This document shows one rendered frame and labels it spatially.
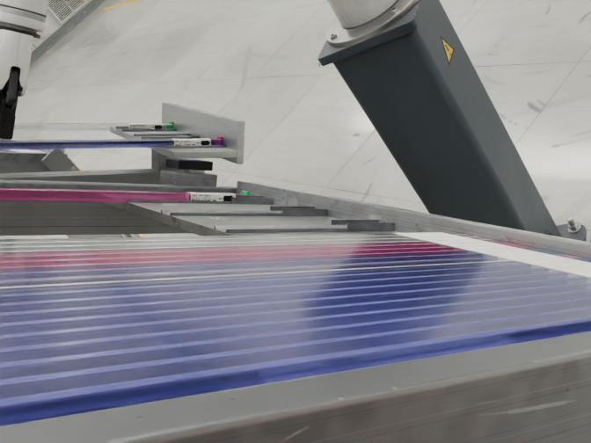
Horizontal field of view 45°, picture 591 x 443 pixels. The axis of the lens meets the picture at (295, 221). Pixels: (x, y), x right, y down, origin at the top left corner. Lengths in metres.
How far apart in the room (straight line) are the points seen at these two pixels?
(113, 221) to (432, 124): 0.62
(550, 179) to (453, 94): 0.66
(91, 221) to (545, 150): 1.34
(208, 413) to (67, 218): 0.70
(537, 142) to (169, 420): 1.84
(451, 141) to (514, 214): 0.21
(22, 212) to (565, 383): 0.68
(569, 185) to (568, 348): 1.53
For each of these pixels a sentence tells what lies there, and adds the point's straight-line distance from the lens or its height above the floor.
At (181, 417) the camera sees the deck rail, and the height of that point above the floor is 1.02.
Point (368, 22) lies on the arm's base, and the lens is 1.21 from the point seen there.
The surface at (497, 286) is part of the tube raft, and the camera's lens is 0.40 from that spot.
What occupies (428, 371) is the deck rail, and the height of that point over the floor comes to 0.96.
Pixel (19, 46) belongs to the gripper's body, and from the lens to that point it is 1.21.
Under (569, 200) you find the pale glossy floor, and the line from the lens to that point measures 1.77.
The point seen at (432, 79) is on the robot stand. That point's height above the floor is 0.58.
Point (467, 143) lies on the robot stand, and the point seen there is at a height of 0.44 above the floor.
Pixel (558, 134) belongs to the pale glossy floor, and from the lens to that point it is 1.98.
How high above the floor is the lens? 1.13
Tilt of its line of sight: 30 degrees down
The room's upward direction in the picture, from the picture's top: 38 degrees counter-clockwise
